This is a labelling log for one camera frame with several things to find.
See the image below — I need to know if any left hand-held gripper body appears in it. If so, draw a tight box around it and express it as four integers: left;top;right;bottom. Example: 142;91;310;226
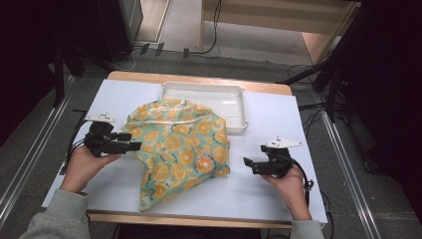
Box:
83;113;122;157

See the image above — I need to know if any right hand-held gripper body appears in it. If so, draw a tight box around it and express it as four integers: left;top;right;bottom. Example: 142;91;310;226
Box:
260;135;304;178

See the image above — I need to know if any orange-print green cloth bag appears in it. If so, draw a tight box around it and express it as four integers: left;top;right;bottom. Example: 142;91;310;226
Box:
118;98;231;213

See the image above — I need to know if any white plastic tray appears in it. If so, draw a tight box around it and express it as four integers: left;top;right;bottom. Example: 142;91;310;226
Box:
160;82;249;135

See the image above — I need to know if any person's right hand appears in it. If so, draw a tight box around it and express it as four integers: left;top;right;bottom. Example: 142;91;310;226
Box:
262;165;313;221

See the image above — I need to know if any person's left hand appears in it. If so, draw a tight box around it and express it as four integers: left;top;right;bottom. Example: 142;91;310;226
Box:
60;145;122;194

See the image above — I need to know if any white table cover sheet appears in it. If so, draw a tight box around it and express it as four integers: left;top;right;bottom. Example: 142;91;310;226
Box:
42;79;328;224

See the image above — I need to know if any black metal stand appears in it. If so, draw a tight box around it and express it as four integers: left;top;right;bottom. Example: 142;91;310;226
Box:
52;43;86;108

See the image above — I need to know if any black tripod stand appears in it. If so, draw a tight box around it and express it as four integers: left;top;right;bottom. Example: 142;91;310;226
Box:
278;6;366;122

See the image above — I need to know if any black cabinet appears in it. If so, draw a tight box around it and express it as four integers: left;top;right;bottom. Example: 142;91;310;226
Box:
96;0;144;63

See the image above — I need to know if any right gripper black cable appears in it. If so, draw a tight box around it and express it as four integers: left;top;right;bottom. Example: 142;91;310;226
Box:
287;157;315;208

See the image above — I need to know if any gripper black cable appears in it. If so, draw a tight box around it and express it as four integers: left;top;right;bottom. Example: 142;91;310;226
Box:
287;157;315;208
65;119;92;174

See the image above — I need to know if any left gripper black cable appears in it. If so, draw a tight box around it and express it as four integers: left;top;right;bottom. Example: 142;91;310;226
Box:
65;119;92;174

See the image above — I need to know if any black floor cables bundle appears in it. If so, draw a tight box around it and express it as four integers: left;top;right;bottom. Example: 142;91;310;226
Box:
287;64;347;135

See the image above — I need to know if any metal floor rail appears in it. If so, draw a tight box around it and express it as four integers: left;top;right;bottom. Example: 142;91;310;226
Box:
0;76;77;220
314;93;382;239

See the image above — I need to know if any black floor cable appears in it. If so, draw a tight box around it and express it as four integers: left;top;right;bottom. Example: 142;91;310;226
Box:
319;190;334;239

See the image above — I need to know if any white floor cable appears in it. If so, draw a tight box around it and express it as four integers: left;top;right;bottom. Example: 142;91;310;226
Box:
111;47;142;73

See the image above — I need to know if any black hanging cable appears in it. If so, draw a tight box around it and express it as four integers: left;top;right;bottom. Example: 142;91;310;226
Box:
195;0;223;56

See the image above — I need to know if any light wooden desk frame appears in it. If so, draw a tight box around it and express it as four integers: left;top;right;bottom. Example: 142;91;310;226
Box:
198;0;361;66

